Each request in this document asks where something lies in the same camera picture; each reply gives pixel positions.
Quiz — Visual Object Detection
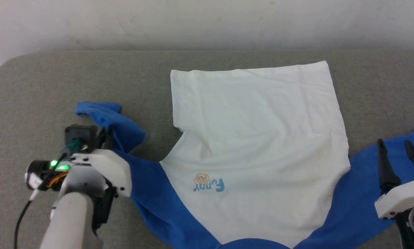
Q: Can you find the blue and white T-shirt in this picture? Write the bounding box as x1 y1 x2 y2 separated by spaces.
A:
75 61 414 249

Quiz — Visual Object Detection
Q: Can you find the grey-green fabric sofa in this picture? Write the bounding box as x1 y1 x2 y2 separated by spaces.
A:
0 50 414 249

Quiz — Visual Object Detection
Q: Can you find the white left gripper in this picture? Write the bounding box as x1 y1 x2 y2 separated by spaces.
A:
70 127 133 198

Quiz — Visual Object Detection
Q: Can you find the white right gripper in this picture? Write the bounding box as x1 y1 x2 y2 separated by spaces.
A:
375 139 414 221

